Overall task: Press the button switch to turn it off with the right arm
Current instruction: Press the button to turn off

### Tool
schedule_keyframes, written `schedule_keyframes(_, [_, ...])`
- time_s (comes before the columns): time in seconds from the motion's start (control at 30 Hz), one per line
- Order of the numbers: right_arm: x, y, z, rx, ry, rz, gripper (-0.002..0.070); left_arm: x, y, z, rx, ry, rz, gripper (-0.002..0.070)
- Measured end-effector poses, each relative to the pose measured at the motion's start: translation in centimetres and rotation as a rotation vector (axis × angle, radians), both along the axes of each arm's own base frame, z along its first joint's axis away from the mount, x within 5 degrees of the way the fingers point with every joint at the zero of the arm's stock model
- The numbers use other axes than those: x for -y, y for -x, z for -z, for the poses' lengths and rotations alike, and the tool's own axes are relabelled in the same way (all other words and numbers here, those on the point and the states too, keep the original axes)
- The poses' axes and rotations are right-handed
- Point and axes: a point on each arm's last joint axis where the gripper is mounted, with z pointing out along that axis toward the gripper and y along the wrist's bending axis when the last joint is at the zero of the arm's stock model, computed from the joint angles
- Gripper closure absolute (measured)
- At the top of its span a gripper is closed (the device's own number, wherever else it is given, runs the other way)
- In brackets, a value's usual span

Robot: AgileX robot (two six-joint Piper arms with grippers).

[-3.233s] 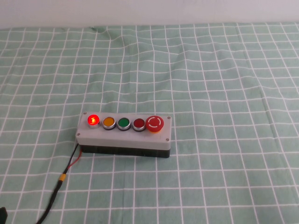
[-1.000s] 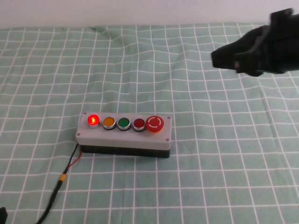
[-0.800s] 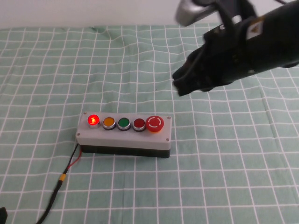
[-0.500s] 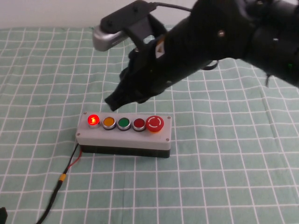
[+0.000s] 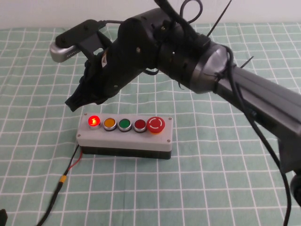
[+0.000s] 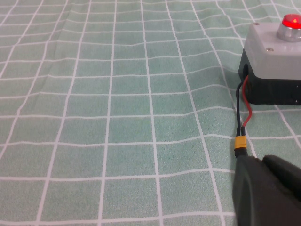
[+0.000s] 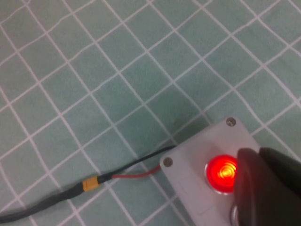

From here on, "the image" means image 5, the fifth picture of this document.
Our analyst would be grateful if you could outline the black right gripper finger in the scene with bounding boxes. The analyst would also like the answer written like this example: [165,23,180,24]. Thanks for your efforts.
[79,93,114,108]
[64,60,95,112]

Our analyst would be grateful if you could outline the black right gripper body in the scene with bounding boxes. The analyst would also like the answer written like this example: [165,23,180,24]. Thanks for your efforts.
[91,16,162,101]

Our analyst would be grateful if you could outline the red illuminated push button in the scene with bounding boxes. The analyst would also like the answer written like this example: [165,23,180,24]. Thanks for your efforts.
[87,114,102,130]

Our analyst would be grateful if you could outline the yellow push button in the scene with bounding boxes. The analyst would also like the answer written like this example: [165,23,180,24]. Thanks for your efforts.
[103,117,118,132]

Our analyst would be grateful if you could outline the green push button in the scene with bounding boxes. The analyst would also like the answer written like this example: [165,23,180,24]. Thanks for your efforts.
[117,118,132,132]

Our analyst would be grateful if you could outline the dark red push button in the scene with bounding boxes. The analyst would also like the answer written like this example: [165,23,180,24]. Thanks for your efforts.
[133,119,148,133]

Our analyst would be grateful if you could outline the grey black button control box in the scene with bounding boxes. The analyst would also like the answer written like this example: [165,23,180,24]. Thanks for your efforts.
[76,113,174,161]

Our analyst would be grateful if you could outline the red mushroom emergency stop button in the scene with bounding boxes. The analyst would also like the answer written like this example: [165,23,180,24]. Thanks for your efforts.
[146,116,166,135]

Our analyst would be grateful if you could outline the green white checked tablecloth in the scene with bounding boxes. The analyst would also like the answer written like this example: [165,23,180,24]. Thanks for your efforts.
[0,22,301,226]

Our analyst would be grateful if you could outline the long black zip tie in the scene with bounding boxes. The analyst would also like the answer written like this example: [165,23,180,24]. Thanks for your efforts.
[206,0,233,38]

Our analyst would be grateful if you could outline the short black zip tie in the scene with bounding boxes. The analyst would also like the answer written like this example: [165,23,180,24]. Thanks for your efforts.
[240,56,255,68]

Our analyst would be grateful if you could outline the black object at table edge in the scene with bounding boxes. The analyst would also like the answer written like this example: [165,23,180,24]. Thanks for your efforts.
[0,208,9,226]

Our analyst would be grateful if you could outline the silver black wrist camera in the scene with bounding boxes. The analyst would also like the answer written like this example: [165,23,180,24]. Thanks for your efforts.
[49,19,111,63]

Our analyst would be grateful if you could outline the black red power cable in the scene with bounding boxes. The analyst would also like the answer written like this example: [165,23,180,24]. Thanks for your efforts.
[35,144,83,226]

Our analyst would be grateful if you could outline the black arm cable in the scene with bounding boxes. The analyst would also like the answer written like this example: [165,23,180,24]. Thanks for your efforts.
[154,0,293,226]

